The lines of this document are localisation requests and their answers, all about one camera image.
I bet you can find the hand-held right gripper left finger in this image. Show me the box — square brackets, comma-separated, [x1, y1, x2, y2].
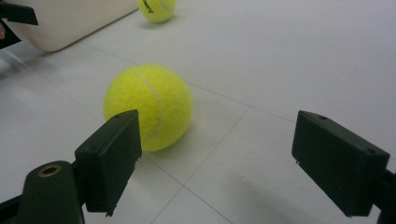
[74, 108, 143, 217]

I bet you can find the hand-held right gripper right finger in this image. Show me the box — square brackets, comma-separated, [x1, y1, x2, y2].
[291, 110, 390, 217]

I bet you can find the white plastic bin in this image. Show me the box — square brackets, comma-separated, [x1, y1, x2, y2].
[6, 0, 139, 53]

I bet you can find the yellow tennis ball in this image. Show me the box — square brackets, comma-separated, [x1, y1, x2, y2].
[103, 63, 193, 153]
[137, 0, 177, 23]

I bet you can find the white table mat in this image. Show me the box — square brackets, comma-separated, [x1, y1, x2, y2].
[0, 0, 396, 224]

